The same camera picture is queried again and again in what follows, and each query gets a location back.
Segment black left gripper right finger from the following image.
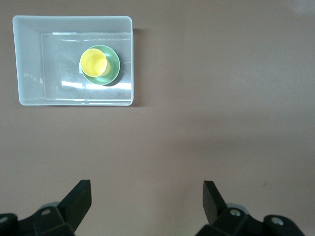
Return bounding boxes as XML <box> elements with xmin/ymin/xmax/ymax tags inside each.
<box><xmin>196</xmin><ymin>180</ymin><xmax>307</xmax><ymax>236</ymax></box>

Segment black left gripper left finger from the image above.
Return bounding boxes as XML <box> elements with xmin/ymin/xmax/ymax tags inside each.
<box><xmin>0</xmin><ymin>179</ymin><xmax>93</xmax><ymax>236</ymax></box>

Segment yellow plastic cup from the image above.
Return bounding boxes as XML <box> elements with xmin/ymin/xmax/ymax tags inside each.
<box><xmin>80</xmin><ymin>48</ymin><xmax>112</xmax><ymax>78</ymax></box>

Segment green plastic bowl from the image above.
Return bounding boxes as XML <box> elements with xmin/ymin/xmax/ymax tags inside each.
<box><xmin>81</xmin><ymin>44</ymin><xmax>121</xmax><ymax>86</ymax></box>

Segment clear plastic storage box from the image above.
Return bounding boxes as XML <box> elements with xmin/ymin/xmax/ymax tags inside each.
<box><xmin>12</xmin><ymin>15</ymin><xmax>135</xmax><ymax>107</ymax></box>

